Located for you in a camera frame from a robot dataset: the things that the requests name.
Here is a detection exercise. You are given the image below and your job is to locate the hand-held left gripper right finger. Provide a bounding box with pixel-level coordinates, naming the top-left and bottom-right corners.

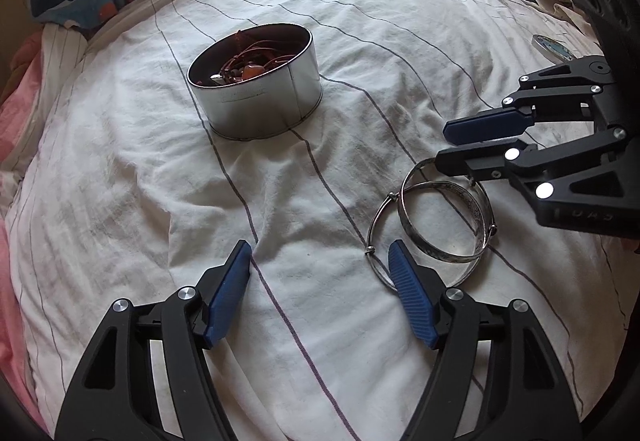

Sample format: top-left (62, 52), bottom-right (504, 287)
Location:
top-left (387, 239), bottom-right (583, 441)

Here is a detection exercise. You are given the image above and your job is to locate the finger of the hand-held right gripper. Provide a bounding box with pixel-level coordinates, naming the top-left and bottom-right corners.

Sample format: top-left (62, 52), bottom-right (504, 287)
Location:
top-left (442, 55), bottom-right (611, 147)
top-left (434, 125), bottom-right (629, 203)

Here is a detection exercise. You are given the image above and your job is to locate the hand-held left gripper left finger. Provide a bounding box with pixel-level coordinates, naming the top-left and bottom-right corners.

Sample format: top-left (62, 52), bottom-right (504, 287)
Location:
top-left (54, 240), bottom-right (253, 441)

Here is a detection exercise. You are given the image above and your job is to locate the wide silver bangle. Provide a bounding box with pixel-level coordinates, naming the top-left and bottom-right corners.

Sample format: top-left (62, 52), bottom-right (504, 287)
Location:
top-left (400, 158), bottom-right (489, 265)

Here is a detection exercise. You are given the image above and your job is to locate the thin silver bangle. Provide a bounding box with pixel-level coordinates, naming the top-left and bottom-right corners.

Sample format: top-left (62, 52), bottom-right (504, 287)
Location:
top-left (366, 190), bottom-right (499, 293)

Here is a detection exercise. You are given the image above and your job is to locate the round metal tin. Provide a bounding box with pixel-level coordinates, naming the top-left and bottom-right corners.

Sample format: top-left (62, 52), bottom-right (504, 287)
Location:
top-left (187, 22), bottom-right (324, 141)

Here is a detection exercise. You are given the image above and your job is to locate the pink bead gold charm bracelet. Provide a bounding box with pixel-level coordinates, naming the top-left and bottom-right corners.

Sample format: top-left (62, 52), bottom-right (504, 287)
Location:
top-left (227, 63), bottom-right (269, 83)

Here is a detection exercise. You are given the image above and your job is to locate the red corded bracelet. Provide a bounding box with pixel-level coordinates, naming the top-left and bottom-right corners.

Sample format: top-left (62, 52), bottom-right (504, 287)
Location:
top-left (196, 34), bottom-right (302, 86)

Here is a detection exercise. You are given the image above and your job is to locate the round blue tin lid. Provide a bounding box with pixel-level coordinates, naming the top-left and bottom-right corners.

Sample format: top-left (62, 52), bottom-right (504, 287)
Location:
top-left (531, 34), bottom-right (574, 65)

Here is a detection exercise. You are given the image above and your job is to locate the white striped duvet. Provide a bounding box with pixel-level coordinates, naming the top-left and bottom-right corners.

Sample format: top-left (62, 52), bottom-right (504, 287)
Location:
top-left (4, 0), bottom-right (637, 441)

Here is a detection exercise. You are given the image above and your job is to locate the pink blanket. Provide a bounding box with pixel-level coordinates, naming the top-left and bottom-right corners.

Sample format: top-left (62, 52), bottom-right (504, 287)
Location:
top-left (0, 28), bottom-right (53, 424)

